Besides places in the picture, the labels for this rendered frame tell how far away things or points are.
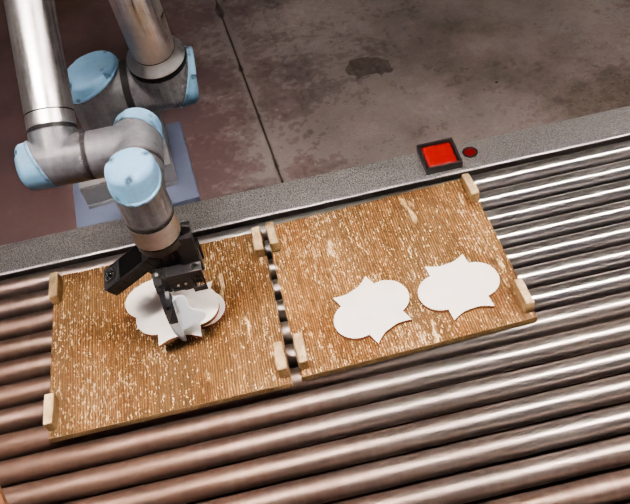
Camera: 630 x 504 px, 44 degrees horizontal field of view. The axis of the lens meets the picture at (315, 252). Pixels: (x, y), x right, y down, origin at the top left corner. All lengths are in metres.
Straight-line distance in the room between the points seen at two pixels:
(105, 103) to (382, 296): 0.67
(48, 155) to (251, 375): 0.48
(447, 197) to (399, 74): 1.86
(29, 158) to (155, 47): 0.40
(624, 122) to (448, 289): 0.58
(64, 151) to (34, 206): 1.98
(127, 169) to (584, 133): 0.97
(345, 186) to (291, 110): 1.67
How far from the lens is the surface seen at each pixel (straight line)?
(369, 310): 1.36
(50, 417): 1.38
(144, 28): 1.50
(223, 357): 1.36
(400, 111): 3.18
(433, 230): 1.48
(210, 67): 3.58
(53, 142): 1.24
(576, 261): 1.48
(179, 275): 1.26
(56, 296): 1.53
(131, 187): 1.12
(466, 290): 1.39
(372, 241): 1.47
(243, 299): 1.43
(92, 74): 1.63
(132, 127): 1.22
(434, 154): 1.64
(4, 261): 1.70
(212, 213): 1.61
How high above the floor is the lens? 2.05
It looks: 50 degrees down
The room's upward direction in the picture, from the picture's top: 11 degrees counter-clockwise
